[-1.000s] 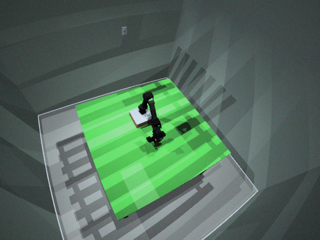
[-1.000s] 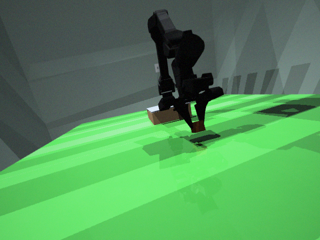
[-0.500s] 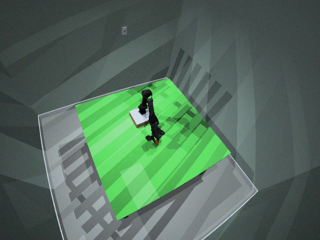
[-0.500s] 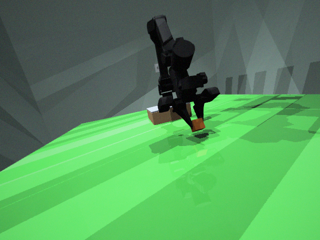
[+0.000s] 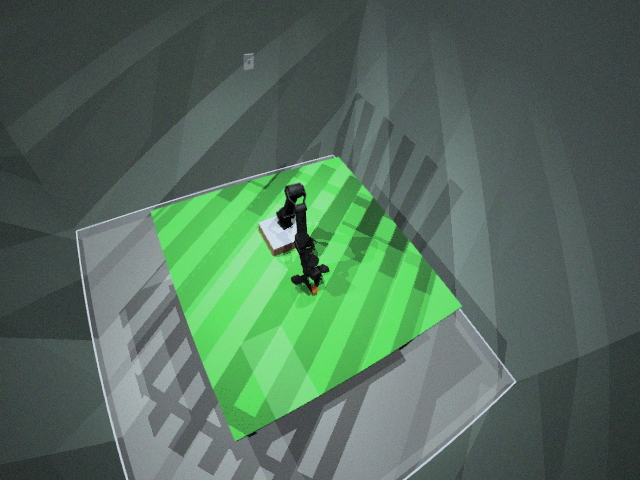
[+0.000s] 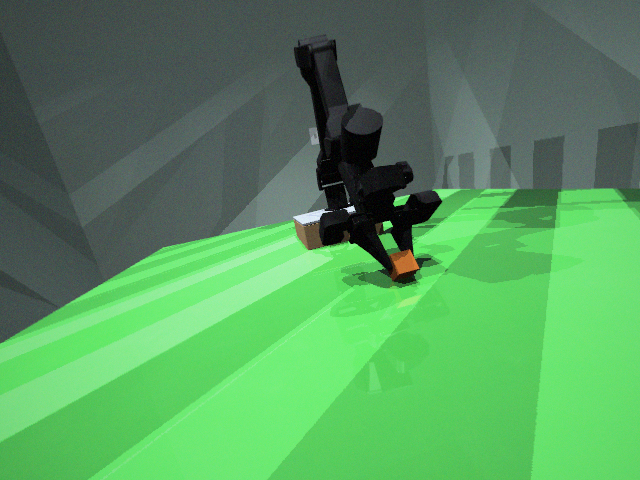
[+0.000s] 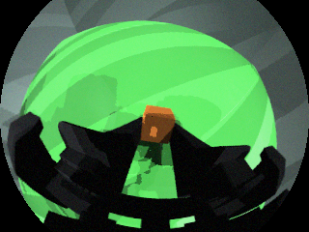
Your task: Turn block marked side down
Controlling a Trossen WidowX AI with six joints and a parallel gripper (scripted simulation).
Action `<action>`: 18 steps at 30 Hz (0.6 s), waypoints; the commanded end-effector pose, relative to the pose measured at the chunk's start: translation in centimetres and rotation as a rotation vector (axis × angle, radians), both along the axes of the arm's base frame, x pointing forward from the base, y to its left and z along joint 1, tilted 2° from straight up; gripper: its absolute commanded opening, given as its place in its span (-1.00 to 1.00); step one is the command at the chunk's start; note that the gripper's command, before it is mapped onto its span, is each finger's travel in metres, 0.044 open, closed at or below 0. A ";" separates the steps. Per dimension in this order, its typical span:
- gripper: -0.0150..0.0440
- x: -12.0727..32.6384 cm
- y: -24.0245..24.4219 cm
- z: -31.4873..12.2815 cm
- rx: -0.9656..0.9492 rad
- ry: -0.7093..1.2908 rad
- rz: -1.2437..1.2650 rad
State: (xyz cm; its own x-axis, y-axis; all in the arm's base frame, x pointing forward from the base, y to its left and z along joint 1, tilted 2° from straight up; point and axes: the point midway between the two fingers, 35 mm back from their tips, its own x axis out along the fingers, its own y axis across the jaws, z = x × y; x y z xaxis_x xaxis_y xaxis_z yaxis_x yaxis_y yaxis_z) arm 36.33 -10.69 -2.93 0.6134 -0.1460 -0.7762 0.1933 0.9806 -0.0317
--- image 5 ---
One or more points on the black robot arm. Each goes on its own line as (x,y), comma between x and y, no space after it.
(302,239)

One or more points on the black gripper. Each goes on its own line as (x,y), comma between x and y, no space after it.
(296,280)

